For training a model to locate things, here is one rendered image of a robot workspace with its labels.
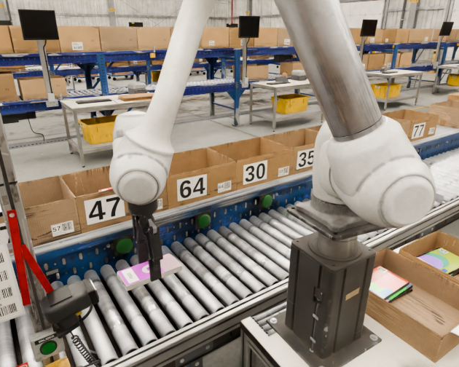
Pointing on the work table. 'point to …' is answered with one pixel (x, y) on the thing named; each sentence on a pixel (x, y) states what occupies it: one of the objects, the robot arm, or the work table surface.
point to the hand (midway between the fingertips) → (148, 263)
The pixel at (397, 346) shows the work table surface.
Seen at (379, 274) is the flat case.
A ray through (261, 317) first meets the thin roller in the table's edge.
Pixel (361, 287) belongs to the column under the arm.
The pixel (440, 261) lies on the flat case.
